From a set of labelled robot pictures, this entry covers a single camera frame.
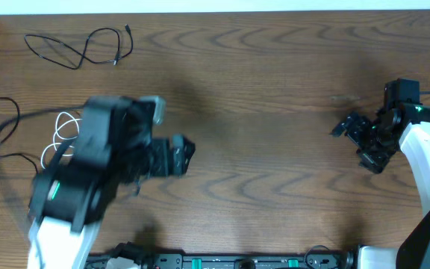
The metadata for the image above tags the black usb cable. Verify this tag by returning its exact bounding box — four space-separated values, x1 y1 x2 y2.
0 96 39 176
22 24 134 71

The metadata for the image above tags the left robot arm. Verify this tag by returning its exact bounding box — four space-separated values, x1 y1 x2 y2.
28 96 196 268

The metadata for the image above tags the white usb cable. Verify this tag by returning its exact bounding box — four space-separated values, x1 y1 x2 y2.
40 111 84 171

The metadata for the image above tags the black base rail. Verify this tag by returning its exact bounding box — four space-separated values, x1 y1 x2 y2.
85 242 356 269

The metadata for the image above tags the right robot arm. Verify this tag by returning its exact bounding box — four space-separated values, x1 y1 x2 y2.
331 78 430 268

